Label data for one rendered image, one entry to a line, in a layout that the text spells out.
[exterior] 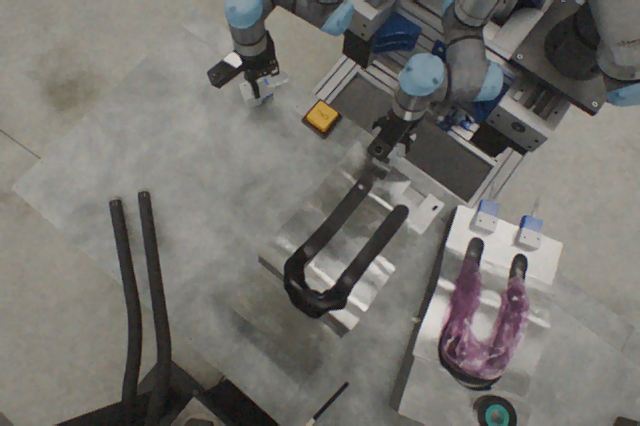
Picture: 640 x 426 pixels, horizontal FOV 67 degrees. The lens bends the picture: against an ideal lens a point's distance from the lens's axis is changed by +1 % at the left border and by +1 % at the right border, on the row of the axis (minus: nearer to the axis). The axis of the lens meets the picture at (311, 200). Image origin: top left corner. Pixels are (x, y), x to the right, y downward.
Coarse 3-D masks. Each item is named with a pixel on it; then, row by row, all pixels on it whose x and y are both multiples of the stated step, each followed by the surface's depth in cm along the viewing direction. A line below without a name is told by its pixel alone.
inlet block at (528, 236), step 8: (536, 200) 119; (536, 208) 118; (528, 216) 116; (520, 224) 118; (528, 224) 116; (536, 224) 116; (520, 232) 115; (528, 232) 114; (536, 232) 115; (520, 240) 113; (528, 240) 113; (536, 240) 113; (528, 248) 115; (536, 248) 113
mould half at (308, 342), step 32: (352, 160) 117; (320, 192) 116; (384, 192) 115; (288, 224) 110; (320, 224) 113; (352, 224) 114; (416, 224) 113; (288, 256) 106; (320, 256) 108; (352, 256) 110; (384, 256) 112; (256, 288) 112; (320, 288) 105; (256, 320) 110; (288, 320) 110; (320, 320) 110; (352, 320) 103; (288, 352) 108; (320, 352) 108
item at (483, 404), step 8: (480, 400) 99; (488, 400) 98; (496, 400) 98; (504, 400) 98; (480, 408) 97; (488, 408) 98; (496, 408) 98; (504, 408) 98; (512, 408) 98; (480, 416) 97; (488, 416) 97; (504, 416) 97; (512, 416) 97; (480, 424) 97; (488, 424) 97; (496, 424) 98; (504, 424) 97; (512, 424) 97
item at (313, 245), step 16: (352, 192) 116; (368, 192) 115; (336, 208) 115; (352, 208) 115; (400, 208) 115; (336, 224) 114; (384, 224) 114; (400, 224) 114; (320, 240) 111; (368, 240) 113; (384, 240) 113; (304, 256) 109; (368, 256) 112; (288, 272) 110; (352, 272) 108; (288, 288) 109; (304, 288) 104; (336, 288) 107; (352, 288) 105; (304, 304) 110; (320, 304) 110; (336, 304) 103
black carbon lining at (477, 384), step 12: (480, 240) 116; (468, 252) 115; (480, 252) 115; (516, 264) 115; (528, 264) 114; (444, 360) 107; (456, 372) 107; (468, 384) 106; (480, 384) 106; (492, 384) 105
